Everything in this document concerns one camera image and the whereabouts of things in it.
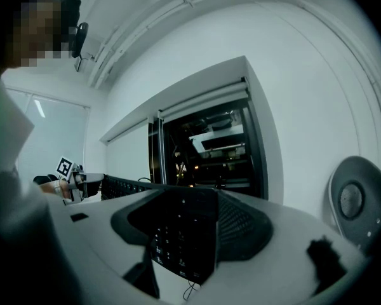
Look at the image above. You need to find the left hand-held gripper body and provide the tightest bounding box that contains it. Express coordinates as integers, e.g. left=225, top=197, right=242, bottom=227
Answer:
left=55, top=156, right=84, bottom=207

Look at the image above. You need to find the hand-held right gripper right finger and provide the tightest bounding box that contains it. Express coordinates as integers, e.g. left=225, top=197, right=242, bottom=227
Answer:
left=215, top=189, right=371, bottom=305

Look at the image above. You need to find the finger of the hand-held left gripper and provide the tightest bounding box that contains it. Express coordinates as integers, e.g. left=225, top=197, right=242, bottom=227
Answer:
left=79, top=172, right=105, bottom=199

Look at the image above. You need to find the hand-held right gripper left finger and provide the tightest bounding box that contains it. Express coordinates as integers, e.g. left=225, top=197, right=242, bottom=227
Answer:
left=47, top=187, right=168, bottom=300

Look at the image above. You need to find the black keyboard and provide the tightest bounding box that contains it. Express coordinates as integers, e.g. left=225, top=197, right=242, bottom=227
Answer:
left=100, top=173, right=220, bottom=286

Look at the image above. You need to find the person's left forearm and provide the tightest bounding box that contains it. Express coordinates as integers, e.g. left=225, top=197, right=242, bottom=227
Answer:
left=37, top=181, right=61, bottom=200

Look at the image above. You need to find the frosted glass panel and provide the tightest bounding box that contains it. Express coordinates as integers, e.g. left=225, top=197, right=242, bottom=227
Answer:
left=4, top=87, right=91, bottom=187

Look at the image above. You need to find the person's grey shirt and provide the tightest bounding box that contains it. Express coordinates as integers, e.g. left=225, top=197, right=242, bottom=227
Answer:
left=0, top=65, right=82, bottom=305

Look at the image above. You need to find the dark window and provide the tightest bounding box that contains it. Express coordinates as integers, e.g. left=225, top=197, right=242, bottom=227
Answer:
left=147, top=76, right=269, bottom=200

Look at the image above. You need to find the white roller blind cassette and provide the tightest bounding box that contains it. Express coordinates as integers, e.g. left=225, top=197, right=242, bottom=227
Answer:
left=157, top=77, right=250, bottom=121

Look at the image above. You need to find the person's head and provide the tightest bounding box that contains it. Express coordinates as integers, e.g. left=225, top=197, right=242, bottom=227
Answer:
left=4, top=0, right=83, bottom=68

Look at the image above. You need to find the white ceiling conduit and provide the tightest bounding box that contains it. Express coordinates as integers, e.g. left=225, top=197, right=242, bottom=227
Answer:
left=88, top=0, right=309, bottom=90

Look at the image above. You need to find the black device with cables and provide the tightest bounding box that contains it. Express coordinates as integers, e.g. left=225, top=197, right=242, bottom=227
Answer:
left=328, top=156, right=381, bottom=257

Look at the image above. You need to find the black cable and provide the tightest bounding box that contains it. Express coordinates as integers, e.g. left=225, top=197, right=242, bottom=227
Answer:
left=182, top=280, right=199, bottom=302

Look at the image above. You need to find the black head-mounted camera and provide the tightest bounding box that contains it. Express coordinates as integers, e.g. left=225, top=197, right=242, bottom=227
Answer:
left=70, top=21, right=98, bottom=73

